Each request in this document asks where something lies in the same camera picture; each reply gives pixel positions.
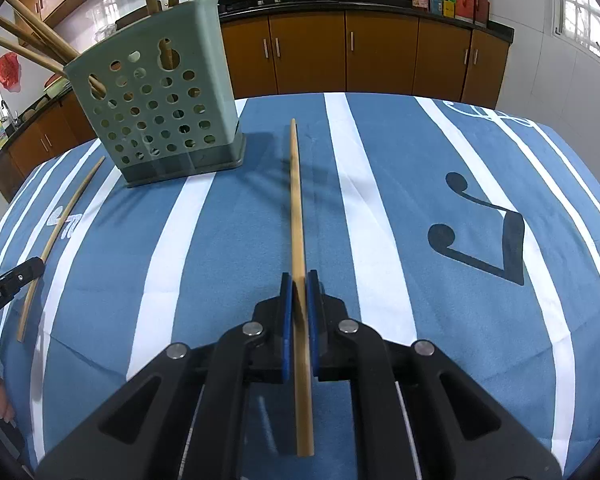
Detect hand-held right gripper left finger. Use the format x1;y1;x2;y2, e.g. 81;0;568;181
36;271;295;480

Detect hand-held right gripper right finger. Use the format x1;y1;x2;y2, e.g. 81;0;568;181
305;269;564;480

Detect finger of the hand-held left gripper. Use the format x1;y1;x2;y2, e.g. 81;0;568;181
0;256;46;332

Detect green perforated utensil holder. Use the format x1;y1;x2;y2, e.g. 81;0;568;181
62;0;247;189

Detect brown side base cabinets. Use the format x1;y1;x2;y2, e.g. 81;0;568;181
0;89;99;202

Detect blue white striped tablecloth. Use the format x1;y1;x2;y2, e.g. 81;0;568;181
0;91;600;480

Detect green bowl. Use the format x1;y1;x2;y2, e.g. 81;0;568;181
42;74;72;99

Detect brown kitchen base cabinets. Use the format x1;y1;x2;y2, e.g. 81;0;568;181
219;0;515;110

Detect red gift boxes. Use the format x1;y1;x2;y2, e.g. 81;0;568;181
455;0;490;26

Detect red wall decoration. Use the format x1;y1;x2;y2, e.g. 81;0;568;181
0;52;21;92

